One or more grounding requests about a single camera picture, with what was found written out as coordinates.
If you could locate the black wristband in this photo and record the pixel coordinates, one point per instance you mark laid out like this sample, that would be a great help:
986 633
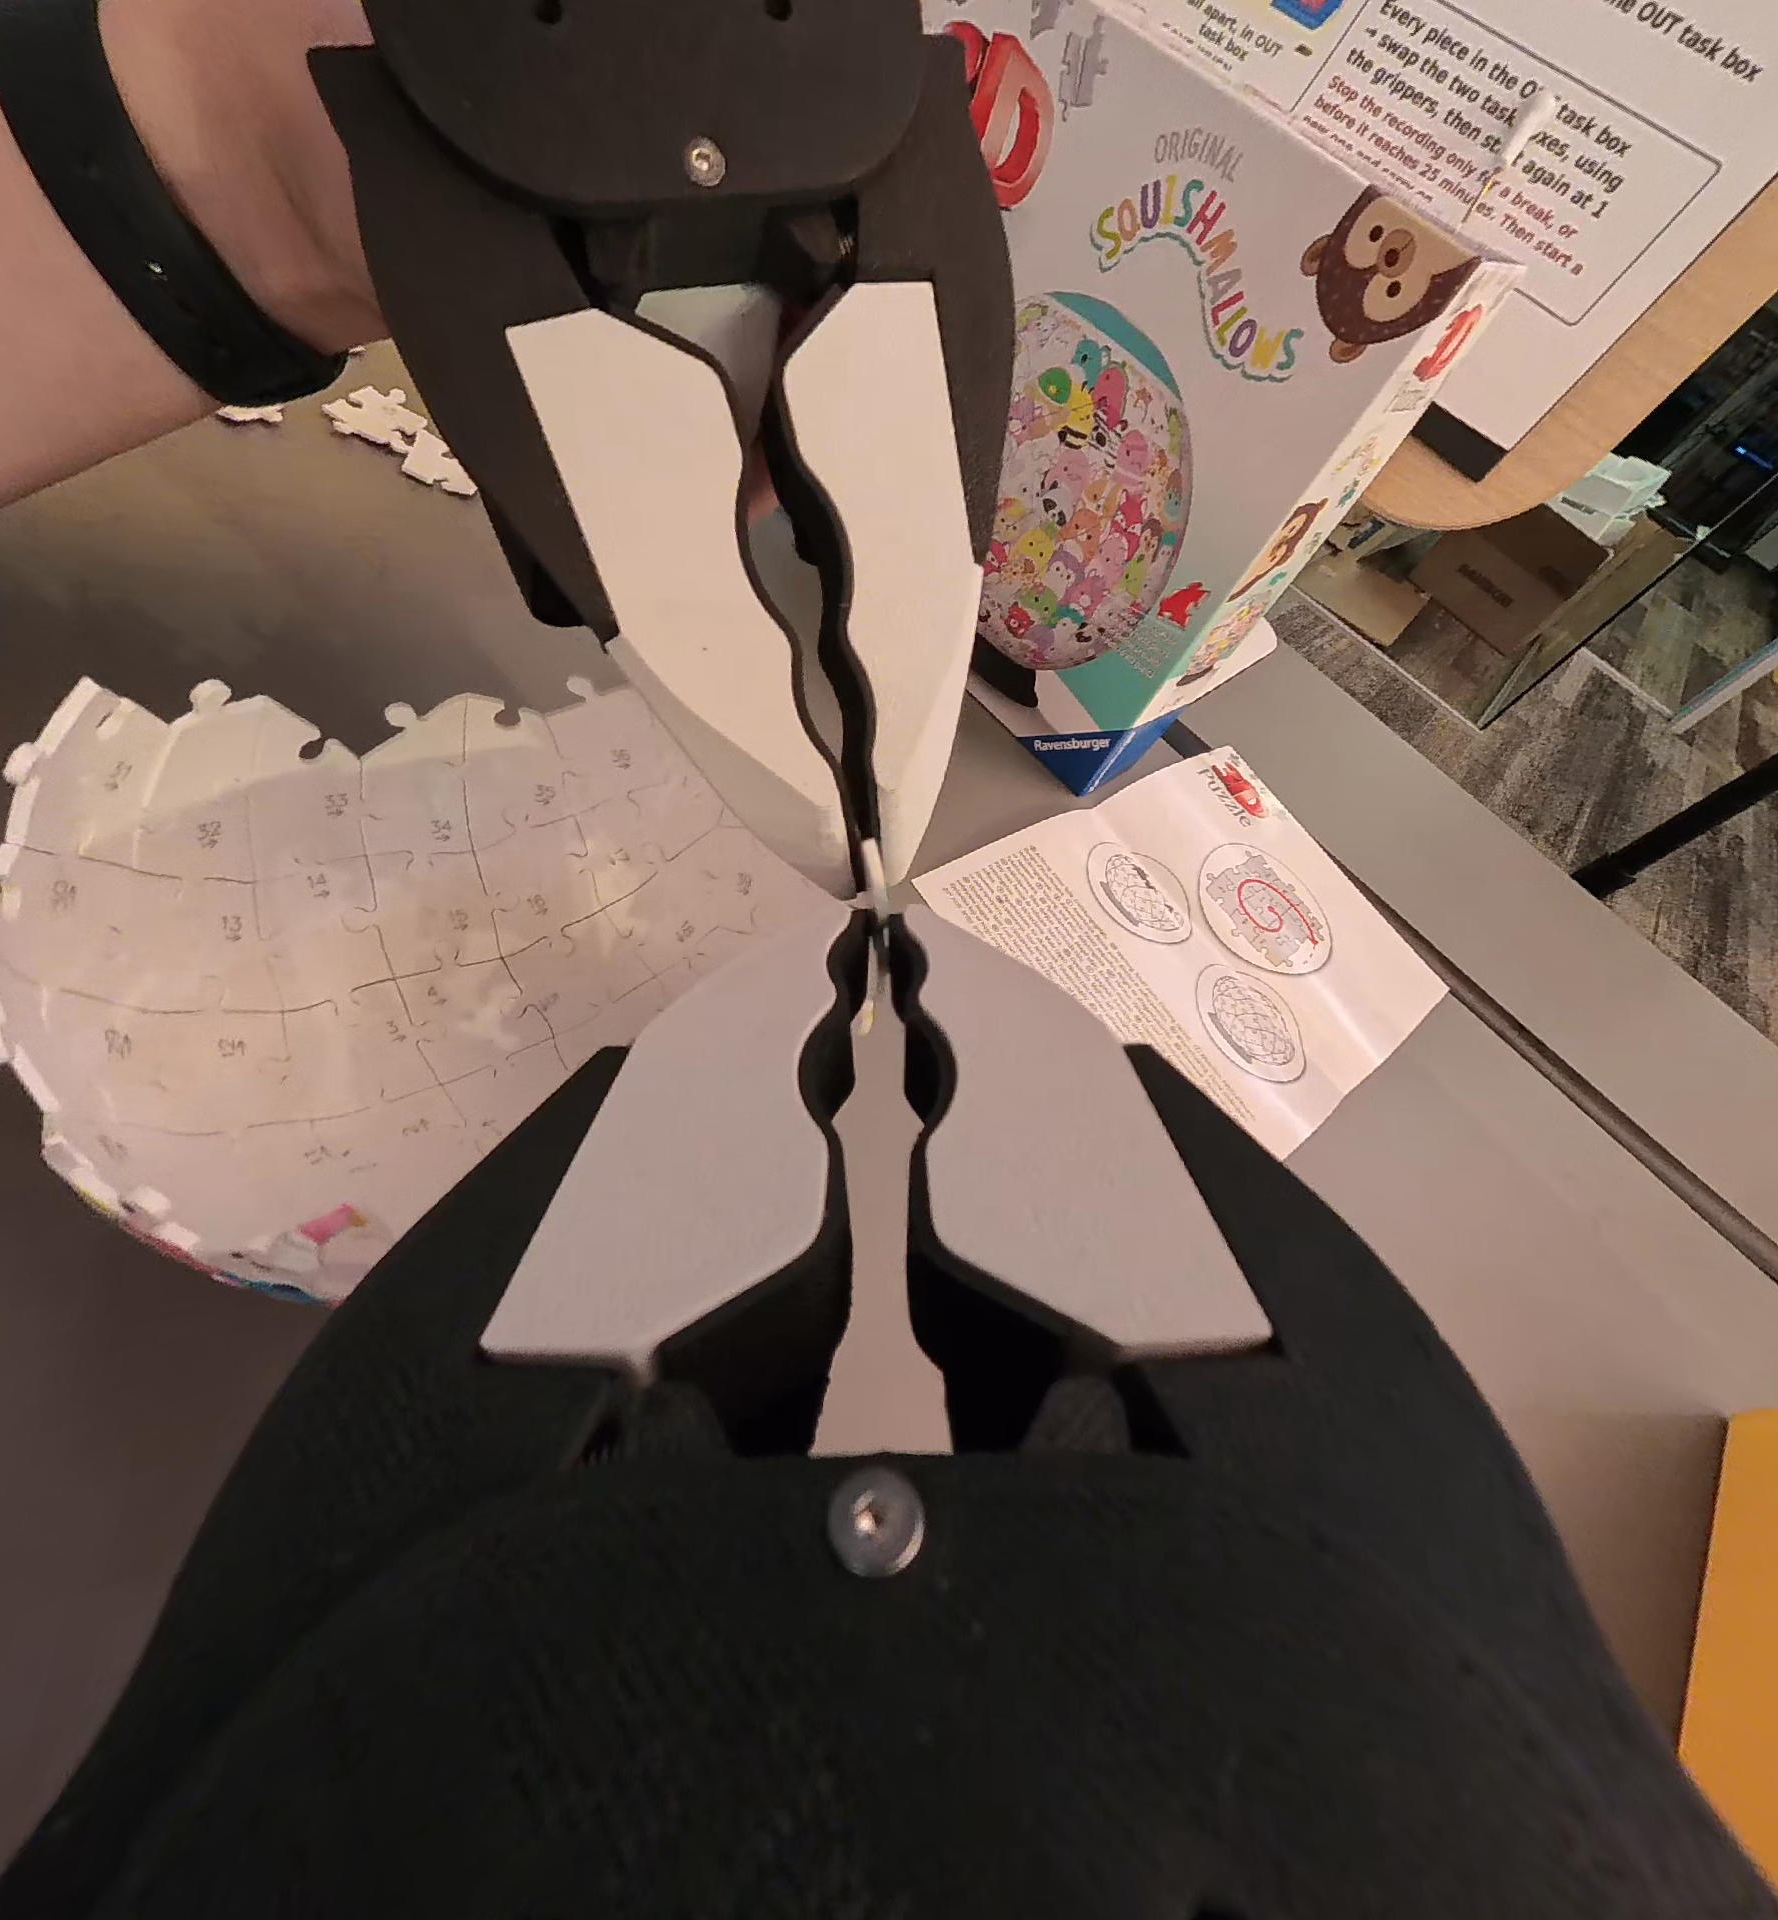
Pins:
140 210

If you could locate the single curved jigsaw piece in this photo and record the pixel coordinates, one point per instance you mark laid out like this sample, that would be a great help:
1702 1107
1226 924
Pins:
872 899

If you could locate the printed instruction poster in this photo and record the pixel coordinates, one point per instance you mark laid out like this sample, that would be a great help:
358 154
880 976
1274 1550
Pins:
1653 90

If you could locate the pile of white puzzle pieces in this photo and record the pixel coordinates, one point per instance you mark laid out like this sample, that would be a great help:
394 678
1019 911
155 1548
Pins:
394 428

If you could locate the colourful puzzle box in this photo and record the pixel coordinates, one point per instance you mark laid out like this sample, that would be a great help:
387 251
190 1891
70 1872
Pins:
1219 389

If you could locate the partly built puzzle ball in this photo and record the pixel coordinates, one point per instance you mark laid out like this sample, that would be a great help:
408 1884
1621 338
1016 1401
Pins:
304 960

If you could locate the person's left hand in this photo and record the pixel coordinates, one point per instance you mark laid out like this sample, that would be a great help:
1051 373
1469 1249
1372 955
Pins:
259 135

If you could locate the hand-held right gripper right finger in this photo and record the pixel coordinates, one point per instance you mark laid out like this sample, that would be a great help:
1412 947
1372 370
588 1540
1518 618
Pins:
1085 1199

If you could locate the cardboard box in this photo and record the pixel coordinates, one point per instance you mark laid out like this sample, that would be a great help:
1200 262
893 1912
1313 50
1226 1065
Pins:
1505 578

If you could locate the white instruction leaflet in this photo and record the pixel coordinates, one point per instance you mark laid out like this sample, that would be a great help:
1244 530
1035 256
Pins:
1175 944

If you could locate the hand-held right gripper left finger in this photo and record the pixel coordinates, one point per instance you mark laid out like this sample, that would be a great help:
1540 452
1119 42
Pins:
678 1199

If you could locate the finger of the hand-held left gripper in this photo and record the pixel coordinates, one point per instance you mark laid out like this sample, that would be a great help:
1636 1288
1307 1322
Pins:
649 494
903 494

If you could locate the yellow plastic bin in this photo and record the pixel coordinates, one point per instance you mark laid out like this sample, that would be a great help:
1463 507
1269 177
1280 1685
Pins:
1775 1681

